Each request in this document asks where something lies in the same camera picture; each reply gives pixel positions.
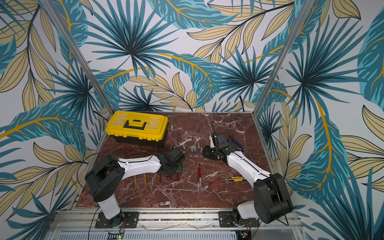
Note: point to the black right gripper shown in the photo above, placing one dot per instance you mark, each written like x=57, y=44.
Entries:
x=208, y=152

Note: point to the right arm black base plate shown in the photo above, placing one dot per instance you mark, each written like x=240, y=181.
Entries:
x=232, y=219

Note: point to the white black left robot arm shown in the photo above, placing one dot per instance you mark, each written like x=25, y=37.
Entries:
x=104, y=178

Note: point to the aluminium front frame rail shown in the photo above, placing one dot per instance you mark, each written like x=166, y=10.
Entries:
x=150, y=219

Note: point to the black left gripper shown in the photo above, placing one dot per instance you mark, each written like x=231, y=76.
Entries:
x=179, y=170

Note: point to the yellow black plastic toolbox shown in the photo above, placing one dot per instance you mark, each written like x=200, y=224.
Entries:
x=138, y=128

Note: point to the yellow black utility knife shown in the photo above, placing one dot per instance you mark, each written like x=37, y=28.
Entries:
x=236, y=179

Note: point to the blue handled pliers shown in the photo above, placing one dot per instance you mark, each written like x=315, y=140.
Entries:
x=238, y=145

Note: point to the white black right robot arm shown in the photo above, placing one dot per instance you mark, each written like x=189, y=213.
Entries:
x=271, y=201

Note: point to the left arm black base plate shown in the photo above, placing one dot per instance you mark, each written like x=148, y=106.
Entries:
x=126, y=220

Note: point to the red carving knife angled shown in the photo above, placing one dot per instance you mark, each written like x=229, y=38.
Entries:
x=210, y=184

